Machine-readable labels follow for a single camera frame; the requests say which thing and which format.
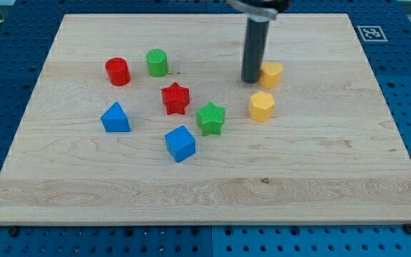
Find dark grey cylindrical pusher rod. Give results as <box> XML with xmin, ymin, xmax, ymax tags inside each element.
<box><xmin>240</xmin><ymin>18</ymin><xmax>269</xmax><ymax>84</ymax></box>

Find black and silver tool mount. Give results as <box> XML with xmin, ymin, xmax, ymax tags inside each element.
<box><xmin>226</xmin><ymin>0</ymin><xmax>291</xmax><ymax>21</ymax></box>

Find yellow hexagon block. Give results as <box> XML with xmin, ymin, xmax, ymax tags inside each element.
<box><xmin>248</xmin><ymin>91</ymin><xmax>275</xmax><ymax>122</ymax></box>

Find yellow heart block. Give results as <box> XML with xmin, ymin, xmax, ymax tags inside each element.
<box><xmin>258</xmin><ymin>62</ymin><xmax>284</xmax><ymax>89</ymax></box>

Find green star block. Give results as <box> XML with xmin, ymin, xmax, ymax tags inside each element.
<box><xmin>196</xmin><ymin>102</ymin><xmax>225</xmax><ymax>136</ymax></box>

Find green cylinder block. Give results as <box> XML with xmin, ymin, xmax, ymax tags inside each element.
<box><xmin>146</xmin><ymin>49</ymin><xmax>168</xmax><ymax>77</ymax></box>

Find red star block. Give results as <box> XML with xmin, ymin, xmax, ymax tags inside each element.
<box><xmin>161</xmin><ymin>82</ymin><xmax>190</xmax><ymax>115</ymax></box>

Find white fiducial marker tag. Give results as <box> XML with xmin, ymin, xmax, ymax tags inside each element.
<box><xmin>357</xmin><ymin>25</ymin><xmax>387</xmax><ymax>42</ymax></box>

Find blue cube block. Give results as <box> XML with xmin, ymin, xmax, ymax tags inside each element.
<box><xmin>165</xmin><ymin>126</ymin><xmax>196</xmax><ymax>163</ymax></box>

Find red cylinder block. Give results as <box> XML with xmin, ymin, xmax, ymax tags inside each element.
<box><xmin>105</xmin><ymin>57</ymin><xmax>131</xmax><ymax>86</ymax></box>

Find wooden board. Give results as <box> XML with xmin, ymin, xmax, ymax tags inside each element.
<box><xmin>0</xmin><ymin>14</ymin><xmax>411</xmax><ymax>226</ymax></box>

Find blue triangle block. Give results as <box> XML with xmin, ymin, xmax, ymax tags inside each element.
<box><xmin>101</xmin><ymin>102</ymin><xmax>131</xmax><ymax>133</ymax></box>

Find black board stop bolt right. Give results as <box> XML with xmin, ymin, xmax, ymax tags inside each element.
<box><xmin>402</xmin><ymin>223</ymin><xmax>411</xmax><ymax>235</ymax></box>

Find black board stop bolt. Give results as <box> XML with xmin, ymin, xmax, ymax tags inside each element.
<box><xmin>402</xmin><ymin>223</ymin><xmax>411</xmax><ymax>235</ymax></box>
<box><xmin>7</xmin><ymin>226</ymin><xmax>20</xmax><ymax>238</ymax></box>

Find black board stop bolt left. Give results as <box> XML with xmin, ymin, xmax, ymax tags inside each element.
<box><xmin>7</xmin><ymin>226</ymin><xmax>20</xmax><ymax>238</ymax></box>

